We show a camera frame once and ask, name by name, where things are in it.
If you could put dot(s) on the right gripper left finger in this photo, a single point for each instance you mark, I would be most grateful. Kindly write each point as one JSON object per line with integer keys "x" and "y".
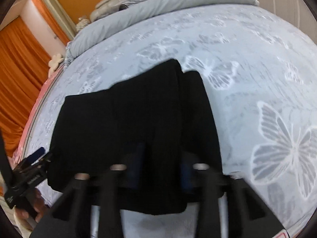
{"x": 70, "y": 216}

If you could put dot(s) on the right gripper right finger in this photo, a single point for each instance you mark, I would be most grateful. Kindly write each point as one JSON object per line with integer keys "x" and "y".
{"x": 247, "y": 214}

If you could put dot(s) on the black pants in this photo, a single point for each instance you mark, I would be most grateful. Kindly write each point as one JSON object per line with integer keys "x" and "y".
{"x": 159, "y": 124}

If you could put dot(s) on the left hand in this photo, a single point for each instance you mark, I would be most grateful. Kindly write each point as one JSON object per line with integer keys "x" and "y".
{"x": 38, "y": 204}

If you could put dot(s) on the orange curtain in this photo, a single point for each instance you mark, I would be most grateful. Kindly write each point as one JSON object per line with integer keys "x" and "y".
{"x": 24, "y": 69}

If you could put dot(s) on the white plush toy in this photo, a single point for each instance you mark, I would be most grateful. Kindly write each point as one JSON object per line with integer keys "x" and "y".
{"x": 54, "y": 63}

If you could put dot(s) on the grey butterfly bedspread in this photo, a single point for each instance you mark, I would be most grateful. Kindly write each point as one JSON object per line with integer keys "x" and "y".
{"x": 259, "y": 72}

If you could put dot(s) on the white wardrobe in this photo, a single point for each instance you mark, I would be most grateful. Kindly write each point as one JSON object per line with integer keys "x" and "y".
{"x": 295, "y": 12}

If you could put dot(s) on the grey rolled duvet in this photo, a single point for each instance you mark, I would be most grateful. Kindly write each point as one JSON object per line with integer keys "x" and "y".
{"x": 106, "y": 27}

